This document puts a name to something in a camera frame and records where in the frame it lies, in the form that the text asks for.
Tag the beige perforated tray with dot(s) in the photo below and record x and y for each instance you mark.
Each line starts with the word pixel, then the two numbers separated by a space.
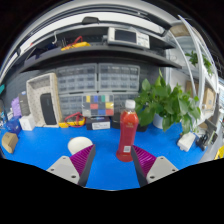
pixel 35 93

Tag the dark grey upright box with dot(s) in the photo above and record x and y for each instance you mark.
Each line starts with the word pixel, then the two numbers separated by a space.
pixel 24 103

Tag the red drink bottle white cap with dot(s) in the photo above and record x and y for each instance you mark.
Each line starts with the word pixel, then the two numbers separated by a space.
pixel 128 130

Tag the white metal shelf unit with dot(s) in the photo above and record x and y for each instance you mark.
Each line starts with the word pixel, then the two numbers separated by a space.
pixel 206 76

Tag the white ceramic mug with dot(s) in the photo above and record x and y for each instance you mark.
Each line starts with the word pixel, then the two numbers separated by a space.
pixel 78 145

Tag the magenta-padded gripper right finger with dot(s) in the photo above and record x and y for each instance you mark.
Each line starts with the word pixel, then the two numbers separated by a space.
pixel 161 167

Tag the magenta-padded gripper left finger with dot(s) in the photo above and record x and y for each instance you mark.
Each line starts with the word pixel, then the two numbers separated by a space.
pixel 63 167

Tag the dark overhead shelf unit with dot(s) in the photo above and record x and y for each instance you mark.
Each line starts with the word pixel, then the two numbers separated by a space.
pixel 100 53

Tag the grey drawer cabinet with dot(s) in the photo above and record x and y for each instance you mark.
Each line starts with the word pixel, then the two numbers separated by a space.
pixel 118 77
pixel 76 79
pixel 123 98
pixel 70 104

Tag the white power adapter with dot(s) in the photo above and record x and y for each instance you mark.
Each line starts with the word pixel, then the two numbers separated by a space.
pixel 186 141

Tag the clear organizer with coloured parts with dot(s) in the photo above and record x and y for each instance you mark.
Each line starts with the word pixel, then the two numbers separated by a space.
pixel 97 106

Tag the green potted plant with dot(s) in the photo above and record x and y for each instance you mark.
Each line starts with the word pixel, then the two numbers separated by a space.
pixel 170 101

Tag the black desk clamp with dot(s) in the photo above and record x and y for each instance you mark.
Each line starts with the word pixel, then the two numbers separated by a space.
pixel 206 135

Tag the black box with white label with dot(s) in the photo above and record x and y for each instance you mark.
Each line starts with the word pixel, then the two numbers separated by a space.
pixel 98 124

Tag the black rounded pouch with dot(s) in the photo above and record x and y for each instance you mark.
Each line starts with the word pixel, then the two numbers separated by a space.
pixel 48 109

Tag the brown cardboard box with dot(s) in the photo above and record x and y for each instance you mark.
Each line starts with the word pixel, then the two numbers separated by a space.
pixel 9 141

